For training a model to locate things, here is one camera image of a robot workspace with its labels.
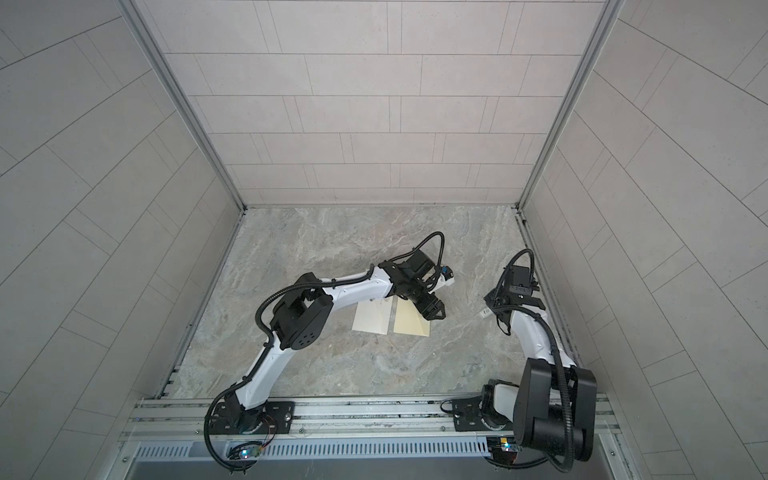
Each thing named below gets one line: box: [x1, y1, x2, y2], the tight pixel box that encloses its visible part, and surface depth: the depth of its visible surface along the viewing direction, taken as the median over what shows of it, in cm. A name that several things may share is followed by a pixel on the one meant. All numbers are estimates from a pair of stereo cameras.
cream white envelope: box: [352, 296, 393, 335], surface depth 88 cm
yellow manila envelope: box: [393, 297, 430, 337], surface depth 88 cm
